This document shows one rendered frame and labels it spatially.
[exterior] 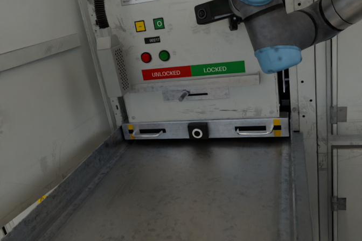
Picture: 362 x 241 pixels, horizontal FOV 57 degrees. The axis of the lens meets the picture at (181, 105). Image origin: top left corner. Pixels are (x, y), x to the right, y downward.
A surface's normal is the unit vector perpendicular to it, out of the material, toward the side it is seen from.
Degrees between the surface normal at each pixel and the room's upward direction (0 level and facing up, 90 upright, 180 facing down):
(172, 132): 90
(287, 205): 0
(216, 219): 0
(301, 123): 90
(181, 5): 90
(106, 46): 61
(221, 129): 90
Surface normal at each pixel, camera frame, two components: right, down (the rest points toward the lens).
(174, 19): -0.28, 0.36
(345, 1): -0.83, 0.27
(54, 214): 0.95, -0.05
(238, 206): -0.16, -0.93
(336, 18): -0.59, 0.66
